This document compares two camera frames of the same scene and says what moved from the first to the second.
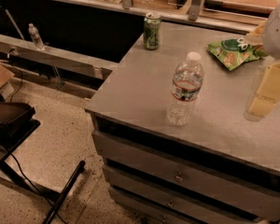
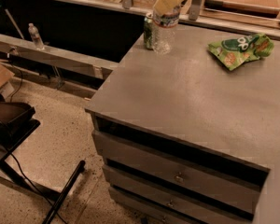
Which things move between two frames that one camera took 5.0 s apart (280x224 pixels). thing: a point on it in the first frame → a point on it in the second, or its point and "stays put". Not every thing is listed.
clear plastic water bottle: (187, 84) → (164, 30)
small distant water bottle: (35, 37) stays put
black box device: (11, 123) stays put
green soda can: (152, 29) stays put
